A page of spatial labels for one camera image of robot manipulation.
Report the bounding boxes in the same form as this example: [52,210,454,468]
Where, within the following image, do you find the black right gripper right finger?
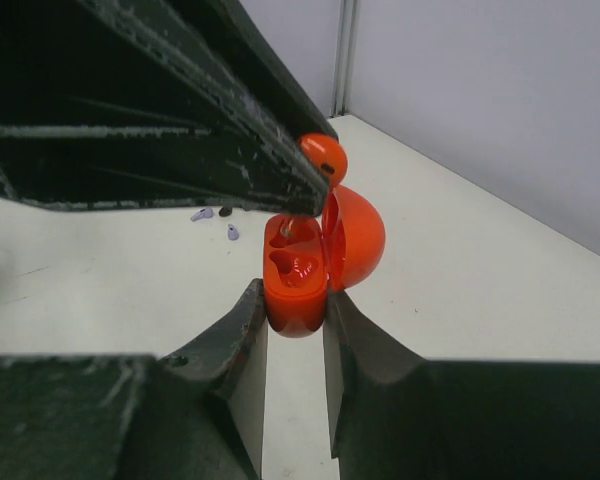
[323,292,600,479]

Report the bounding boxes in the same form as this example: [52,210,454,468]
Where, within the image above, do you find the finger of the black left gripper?
[189,0,338,139]
[0,1,329,216]

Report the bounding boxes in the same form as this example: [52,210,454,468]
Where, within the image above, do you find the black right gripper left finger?
[0,279,268,479]

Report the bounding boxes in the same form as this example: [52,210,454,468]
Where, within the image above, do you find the orange charging case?
[263,185,386,338]

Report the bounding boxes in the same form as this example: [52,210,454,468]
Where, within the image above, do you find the lilac earbud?
[227,224,240,241]
[190,207,214,222]

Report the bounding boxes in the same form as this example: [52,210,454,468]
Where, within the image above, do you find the left metal frame post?
[331,0,359,117]

